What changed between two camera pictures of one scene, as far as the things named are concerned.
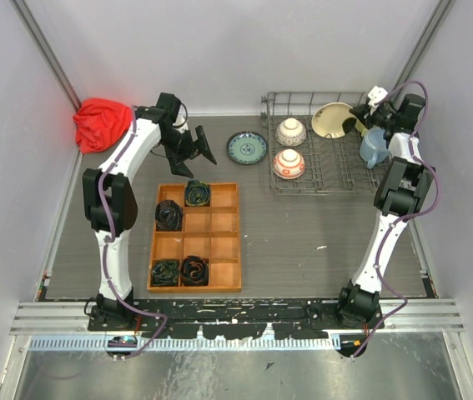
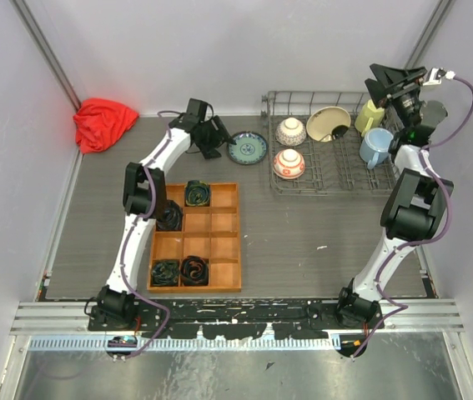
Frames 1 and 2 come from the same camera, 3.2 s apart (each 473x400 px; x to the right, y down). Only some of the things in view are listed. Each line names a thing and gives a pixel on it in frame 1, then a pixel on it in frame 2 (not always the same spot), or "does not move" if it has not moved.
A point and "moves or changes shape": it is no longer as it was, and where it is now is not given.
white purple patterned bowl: [290, 132] does not move
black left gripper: [178, 160] → [210, 151]
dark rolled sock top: [197, 193] does not move
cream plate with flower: [328, 119] moves or changes shape
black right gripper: [363, 114] → [378, 92]
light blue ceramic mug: [373, 147] does not move
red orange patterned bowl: [289, 164] does not move
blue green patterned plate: [246, 147] does not move
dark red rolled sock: [194, 271] does not move
